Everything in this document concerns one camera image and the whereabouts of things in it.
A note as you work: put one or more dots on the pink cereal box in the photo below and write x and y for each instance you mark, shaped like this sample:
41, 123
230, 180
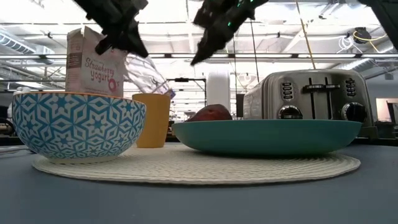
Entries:
93, 74

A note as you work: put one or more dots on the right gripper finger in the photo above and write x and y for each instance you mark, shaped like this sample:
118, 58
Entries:
208, 46

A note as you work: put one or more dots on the white round woven placemat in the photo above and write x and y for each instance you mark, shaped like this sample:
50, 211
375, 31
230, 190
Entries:
192, 168

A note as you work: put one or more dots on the silver four-slot toaster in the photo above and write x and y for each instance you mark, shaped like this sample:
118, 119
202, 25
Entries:
329, 105

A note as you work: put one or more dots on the clear plastic cup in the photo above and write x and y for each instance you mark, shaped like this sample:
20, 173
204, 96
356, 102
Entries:
143, 74

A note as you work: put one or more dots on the teal green round plate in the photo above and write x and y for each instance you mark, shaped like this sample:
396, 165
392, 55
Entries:
267, 137

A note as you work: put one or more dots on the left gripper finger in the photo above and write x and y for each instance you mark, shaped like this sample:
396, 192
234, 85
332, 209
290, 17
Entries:
110, 45
135, 42

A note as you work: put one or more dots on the brown bread slice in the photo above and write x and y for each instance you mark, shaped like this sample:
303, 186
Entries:
211, 113

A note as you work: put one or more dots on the orange plastic cup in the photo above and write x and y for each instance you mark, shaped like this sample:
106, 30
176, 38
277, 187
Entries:
155, 121

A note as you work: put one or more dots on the background display screen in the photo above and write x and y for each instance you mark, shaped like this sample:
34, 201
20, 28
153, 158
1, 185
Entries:
385, 109

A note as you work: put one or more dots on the blue white patterned bowl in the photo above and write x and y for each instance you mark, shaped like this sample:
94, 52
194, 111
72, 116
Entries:
77, 124

